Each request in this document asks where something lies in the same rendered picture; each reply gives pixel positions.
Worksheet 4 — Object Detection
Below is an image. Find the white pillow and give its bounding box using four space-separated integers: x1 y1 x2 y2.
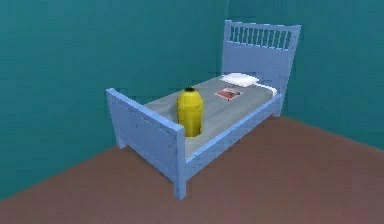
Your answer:
220 72 261 89

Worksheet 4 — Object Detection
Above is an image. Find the red and white book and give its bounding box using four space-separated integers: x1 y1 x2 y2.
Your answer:
214 86 244 102

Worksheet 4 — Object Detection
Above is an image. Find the yellow bottle with black cap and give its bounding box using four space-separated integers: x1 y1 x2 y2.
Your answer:
176 86 205 139

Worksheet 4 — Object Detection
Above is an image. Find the blue wooden bed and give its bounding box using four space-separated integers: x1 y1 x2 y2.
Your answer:
105 19 303 201

